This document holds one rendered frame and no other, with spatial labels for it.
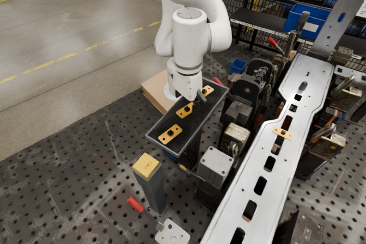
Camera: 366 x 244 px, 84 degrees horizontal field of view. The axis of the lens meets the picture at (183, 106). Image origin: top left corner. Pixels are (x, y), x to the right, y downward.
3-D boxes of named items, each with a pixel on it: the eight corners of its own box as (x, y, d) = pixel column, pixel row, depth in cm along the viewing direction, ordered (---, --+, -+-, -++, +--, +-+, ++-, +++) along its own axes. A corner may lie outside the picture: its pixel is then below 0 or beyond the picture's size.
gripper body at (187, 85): (168, 61, 62) (169, 87, 70) (190, 78, 56) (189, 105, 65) (186, 52, 65) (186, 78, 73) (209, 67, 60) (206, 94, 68)
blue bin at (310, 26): (329, 44, 129) (342, 24, 119) (281, 30, 141) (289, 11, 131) (334, 33, 138) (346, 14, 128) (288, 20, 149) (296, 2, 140)
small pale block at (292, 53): (273, 97, 144) (295, 54, 117) (268, 95, 146) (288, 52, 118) (275, 94, 146) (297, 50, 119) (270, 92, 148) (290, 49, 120)
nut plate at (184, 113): (181, 119, 74) (181, 116, 73) (175, 113, 76) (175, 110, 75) (198, 108, 78) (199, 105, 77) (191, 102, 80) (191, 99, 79)
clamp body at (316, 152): (307, 185, 104) (349, 153, 78) (284, 172, 109) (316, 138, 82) (311, 171, 109) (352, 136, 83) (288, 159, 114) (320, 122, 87)
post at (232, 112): (221, 162, 112) (235, 117, 82) (213, 157, 114) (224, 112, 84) (225, 155, 115) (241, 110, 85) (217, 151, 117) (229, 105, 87)
